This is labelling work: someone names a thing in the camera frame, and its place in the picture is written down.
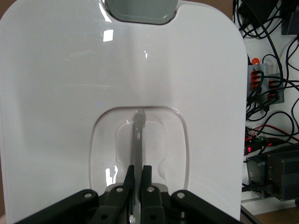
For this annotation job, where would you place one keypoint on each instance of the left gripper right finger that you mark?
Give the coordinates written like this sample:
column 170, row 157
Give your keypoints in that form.
column 154, row 207

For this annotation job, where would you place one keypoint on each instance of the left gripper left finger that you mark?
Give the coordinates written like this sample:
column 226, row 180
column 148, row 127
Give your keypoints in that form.
column 112, row 207

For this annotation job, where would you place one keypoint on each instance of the white plastic box lid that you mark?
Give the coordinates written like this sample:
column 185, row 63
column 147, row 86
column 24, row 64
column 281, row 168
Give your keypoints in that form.
column 70, row 93

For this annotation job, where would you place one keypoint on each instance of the grey lid latch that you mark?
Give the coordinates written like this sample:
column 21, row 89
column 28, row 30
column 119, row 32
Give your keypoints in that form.
column 140, row 11

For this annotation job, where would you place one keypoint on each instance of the black power supply box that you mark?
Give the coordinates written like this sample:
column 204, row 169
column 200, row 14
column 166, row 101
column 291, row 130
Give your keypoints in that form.
column 285, row 172

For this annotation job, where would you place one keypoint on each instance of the black device red light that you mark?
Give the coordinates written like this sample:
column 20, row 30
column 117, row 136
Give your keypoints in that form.
column 249, row 149

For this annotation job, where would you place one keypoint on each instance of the grey orange terminal block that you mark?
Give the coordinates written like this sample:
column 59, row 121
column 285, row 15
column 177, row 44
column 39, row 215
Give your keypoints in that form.
column 266, row 70

